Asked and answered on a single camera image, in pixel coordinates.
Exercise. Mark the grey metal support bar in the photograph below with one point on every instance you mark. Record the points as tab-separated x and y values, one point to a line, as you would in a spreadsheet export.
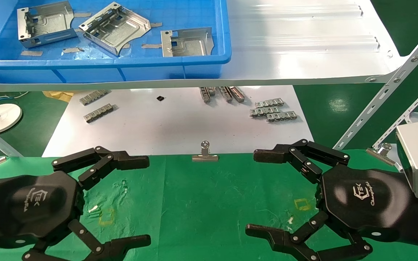
11	148

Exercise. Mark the sheet metal bracket part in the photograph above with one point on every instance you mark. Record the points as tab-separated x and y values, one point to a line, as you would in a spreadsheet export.
191	45
49	25
118	27

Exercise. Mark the white metal shelf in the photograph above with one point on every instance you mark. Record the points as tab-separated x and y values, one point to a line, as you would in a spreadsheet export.
303	54

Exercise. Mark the perforated white shelf rail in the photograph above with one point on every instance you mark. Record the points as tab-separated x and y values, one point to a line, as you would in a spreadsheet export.
408	114
383	94

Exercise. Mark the grey metal link strip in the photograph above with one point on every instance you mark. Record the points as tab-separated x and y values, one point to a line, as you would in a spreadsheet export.
93	97
225	93
237	93
212	90
205	94
99	112
261	111
269	102
281	116

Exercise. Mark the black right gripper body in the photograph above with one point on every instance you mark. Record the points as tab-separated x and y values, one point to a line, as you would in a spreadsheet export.
365	199

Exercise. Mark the green cloth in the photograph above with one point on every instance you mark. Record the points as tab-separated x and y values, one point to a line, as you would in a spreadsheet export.
201	203

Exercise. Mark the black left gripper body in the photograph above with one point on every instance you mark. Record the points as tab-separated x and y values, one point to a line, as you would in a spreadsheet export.
31	206

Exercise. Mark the white sheet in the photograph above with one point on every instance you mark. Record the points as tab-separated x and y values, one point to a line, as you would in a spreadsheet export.
176	123

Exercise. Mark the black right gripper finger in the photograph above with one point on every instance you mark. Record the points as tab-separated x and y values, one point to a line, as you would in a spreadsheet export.
270	155
267	233

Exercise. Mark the yellow crumpled material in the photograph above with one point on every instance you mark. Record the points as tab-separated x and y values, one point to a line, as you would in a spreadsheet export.
58	95

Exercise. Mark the small black chip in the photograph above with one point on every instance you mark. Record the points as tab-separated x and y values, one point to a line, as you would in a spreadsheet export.
160	98

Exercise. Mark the blue plastic tray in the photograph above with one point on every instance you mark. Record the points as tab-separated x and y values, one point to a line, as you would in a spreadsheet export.
100	70

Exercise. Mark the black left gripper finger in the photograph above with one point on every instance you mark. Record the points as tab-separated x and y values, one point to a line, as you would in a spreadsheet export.
125	161
122	244

